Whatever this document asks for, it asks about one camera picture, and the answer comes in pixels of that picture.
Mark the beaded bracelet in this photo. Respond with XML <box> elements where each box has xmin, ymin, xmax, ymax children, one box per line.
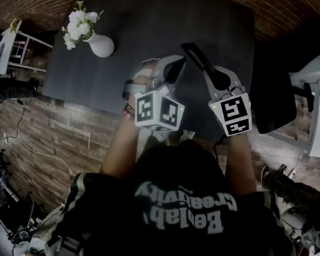
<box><xmin>122</xmin><ymin>102</ymin><xmax>136</xmax><ymax>121</ymax></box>

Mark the white flower bunch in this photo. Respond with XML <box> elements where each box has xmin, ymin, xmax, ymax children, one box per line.
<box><xmin>61</xmin><ymin>0</ymin><xmax>105</xmax><ymax>51</ymax></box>

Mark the person's dark green shirt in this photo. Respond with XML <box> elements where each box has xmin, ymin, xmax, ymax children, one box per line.
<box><xmin>44</xmin><ymin>140</ymin><xmax>294</xmax><ymax>256</ymax></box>

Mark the small black picture frame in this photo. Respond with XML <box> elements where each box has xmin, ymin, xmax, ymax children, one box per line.
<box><xmin>180</xmin><ymin>42</ymin><xmax>222</xmax><ymax>80</ymax></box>

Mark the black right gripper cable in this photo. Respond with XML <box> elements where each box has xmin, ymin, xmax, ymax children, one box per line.
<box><xmin>212</xmin><ymin>135</ymin><xmax>226</xmax><ymax>159</ymax></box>

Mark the person's left forearm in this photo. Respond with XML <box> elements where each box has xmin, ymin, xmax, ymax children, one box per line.
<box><xmin>100</xmin><ymin>102</ymin><xmax>141</xmax><ymax>180</ymax></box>

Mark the person's left hand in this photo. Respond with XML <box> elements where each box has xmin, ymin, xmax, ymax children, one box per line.
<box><xmin>134</xmin><ymin>62</ymin><xmax>158</xmax><ymax>87</ymax></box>

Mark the grey harness buckle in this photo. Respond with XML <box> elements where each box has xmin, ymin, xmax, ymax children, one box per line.
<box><xmin>60</xmin><ymin>236</ymin><xmax>83</xmax><ymax>256</ymax></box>

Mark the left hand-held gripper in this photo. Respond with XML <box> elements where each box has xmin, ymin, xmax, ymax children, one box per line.
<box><xmin>134</xmin><ymin>54</ymin><xmax>187</xmax><ymax>132</ymax></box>

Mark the person's right forearm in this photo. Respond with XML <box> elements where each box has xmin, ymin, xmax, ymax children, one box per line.
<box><xmin>223</xmin><ymin>132</ymin><xmax>257</xmax><ymax>197</ymax></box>

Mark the grey gripper hand strap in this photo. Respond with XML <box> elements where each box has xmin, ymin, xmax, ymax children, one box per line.
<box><xmin>122</xmin><ymin>79</ymin><xmax>146</xmax><ymax>101</ymax></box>

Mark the small white table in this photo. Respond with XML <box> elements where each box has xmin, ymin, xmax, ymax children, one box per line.
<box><xmin>0</xmin><ymin>20</ymin><xmax>54</xmax><ymax>76</ymax></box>

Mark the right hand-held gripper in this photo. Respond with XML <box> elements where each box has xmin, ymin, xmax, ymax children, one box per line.
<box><xmin>202</xmin><ymin>66</ymin><xmax>253</xmax><ymax>137</ymax></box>

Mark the white floor cable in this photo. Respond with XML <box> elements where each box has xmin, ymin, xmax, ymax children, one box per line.
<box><xmin>3</xmin><ymin>132</ymin><xmax>77</xmax><ymax>176</ymax></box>

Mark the black floor cable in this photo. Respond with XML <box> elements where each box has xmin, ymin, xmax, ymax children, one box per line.
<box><xmin>0</xmin><ymin>98</ymin><xmax>26</xmax><ymax>140</ymax></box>

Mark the black office chair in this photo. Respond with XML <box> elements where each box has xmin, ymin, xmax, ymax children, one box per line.
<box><xmin>249</xmin><ymin>17</ymin><xmax>320</xmax><ymax>135</ymax></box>

